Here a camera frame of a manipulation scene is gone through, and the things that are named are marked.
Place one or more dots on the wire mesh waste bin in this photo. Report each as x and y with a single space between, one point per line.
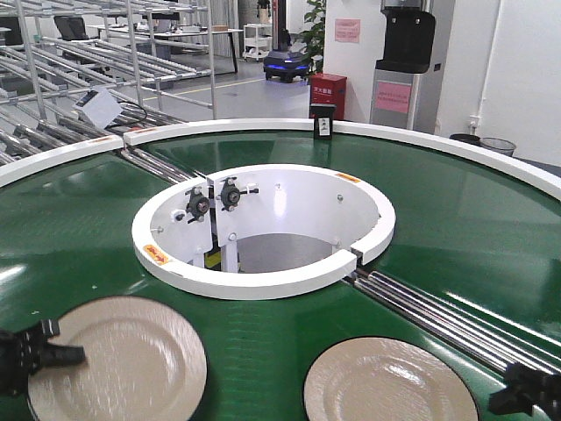
497 145

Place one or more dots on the green potted plant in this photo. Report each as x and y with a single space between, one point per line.
313 35

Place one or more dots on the beige plate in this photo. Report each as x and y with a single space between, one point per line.
373 378
144 361

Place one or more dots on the metal roller rack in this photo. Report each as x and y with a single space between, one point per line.
65 48

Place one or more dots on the white inner ring guard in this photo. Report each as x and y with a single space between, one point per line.
353 219

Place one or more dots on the white control box on rack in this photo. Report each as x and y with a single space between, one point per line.
98 106

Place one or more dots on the red fire equipment box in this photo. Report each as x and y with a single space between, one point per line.
329 89

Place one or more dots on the black water dispenser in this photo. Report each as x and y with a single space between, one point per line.
408 42

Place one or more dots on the black bearing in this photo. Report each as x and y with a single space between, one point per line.
229 195
198 205

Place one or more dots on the black bearing right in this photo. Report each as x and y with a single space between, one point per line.
229 195

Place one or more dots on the black bearing left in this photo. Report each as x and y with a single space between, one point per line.
198 205

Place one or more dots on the green circular conveyor belt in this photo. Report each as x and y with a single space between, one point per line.
465 233

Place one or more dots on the steel rollers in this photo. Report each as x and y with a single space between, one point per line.
474 337
154 165

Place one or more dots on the blue-lit mobile robot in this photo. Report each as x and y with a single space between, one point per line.
284 63

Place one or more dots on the steel rollers far left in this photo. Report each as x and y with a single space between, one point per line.
154 165

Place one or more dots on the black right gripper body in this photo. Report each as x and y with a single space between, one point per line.
526 388

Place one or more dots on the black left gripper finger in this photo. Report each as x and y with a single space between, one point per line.
62 356

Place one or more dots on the black sensor box on rim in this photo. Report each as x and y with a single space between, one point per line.
322 114

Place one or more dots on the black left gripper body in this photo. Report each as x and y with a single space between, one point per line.
24 353

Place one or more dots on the pink wall notice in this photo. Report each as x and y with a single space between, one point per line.
347 30

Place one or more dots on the white outer rim guard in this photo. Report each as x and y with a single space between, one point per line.
536 177

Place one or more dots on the steel rollers near right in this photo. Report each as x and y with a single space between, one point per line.
474 337

